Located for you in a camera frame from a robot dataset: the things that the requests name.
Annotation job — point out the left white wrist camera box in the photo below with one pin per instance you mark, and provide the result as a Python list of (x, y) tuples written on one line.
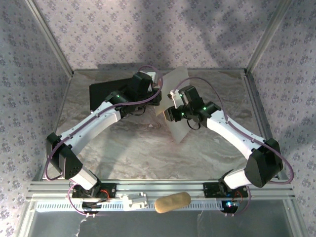
[(153, 77)]

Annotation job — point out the white plastic connector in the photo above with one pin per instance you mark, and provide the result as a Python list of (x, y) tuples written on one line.
[(134, 201)]

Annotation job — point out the aluminium side rail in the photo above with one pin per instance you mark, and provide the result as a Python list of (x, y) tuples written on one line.
[(258, 108)]

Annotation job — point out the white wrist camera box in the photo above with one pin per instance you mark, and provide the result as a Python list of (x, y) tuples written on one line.
[(153, 77), (175, 98)]

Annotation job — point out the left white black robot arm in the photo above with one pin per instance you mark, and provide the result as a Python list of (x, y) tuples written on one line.
[(91, 123)]

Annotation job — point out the circuit board with lights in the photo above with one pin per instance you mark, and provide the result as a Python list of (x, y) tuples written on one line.
[(229, 205)]

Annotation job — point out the tan oval pad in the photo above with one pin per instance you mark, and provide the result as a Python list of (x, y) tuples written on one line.
[(172, 202)]

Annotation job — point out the black hard case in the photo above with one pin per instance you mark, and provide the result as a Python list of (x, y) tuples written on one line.
[(101, 91)]

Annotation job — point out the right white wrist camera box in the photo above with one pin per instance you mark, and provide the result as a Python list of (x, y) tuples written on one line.
[(175, 98)]

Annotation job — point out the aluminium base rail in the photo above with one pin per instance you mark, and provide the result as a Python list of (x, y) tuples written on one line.
[(160, 188)]

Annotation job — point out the aluminium frame post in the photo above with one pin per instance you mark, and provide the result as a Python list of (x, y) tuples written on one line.
[(269, 37), (50, 39)]

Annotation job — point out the pink paper box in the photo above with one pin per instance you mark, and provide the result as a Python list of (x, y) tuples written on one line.
[(179, 134)]

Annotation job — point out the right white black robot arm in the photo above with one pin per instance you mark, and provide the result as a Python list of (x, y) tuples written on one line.
[(237, 133)]

